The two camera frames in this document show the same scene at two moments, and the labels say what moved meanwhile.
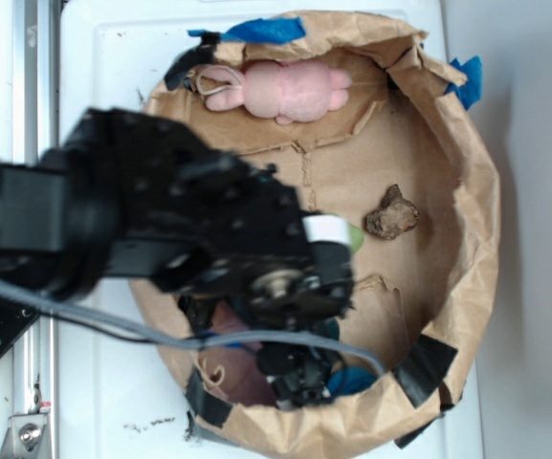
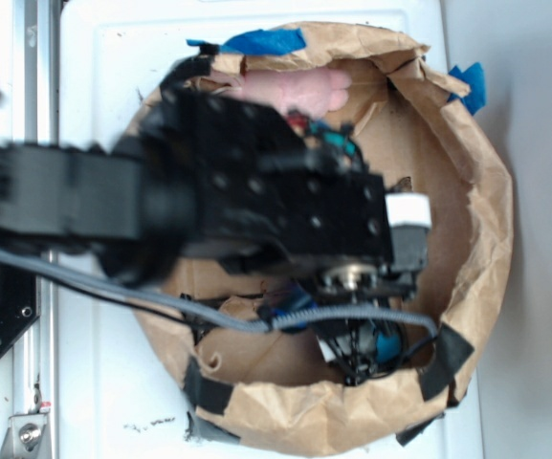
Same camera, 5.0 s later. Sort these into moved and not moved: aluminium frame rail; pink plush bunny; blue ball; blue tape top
Moved: blue tape top; blue ball
Not moved: aluminium frame rail; pink plush bunny
